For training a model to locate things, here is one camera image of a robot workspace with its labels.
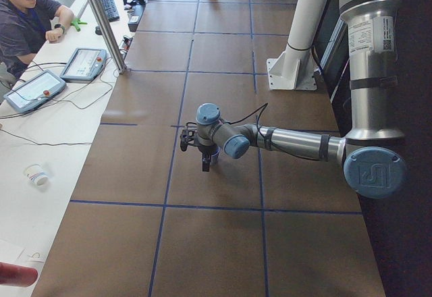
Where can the white mounting pillar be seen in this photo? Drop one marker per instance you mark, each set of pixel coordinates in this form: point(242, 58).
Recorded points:
point(294, 68)

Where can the aluminium frame post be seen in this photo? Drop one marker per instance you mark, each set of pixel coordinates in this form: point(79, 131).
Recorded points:
point(111, 42)

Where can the blue ribbed paper cup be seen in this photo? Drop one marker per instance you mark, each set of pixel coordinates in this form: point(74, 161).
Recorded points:
point(215, 157)

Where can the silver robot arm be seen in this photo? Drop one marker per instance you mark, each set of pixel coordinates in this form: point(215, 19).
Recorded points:
point(370, 165)

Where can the white paper cup on side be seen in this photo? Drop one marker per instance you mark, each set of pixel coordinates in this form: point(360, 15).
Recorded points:
point(36, 175)

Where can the seated person in grey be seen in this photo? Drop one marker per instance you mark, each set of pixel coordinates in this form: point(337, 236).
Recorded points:
point(26, 25)

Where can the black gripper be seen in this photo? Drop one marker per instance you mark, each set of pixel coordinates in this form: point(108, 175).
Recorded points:
point(204, 150)

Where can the green plastic clamp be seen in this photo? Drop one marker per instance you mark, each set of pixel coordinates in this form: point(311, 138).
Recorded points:
point(76, 23)

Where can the far teach pendant tablet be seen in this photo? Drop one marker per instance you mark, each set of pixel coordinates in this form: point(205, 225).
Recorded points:
point(84, 65)

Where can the near teach pendant tablet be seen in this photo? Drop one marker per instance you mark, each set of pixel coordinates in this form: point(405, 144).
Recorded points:
point(35, 92)

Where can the black keyboard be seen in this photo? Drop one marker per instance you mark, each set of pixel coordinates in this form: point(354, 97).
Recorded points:
point(110, 10)

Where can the red cylinder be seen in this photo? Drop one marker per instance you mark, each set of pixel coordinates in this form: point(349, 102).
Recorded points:
point(18, 276)

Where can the teach pendant tablet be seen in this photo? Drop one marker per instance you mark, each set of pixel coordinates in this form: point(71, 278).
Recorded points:
point(35, 92)
point(84, 65)

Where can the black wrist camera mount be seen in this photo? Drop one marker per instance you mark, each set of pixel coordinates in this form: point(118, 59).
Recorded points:
point(188, 137)

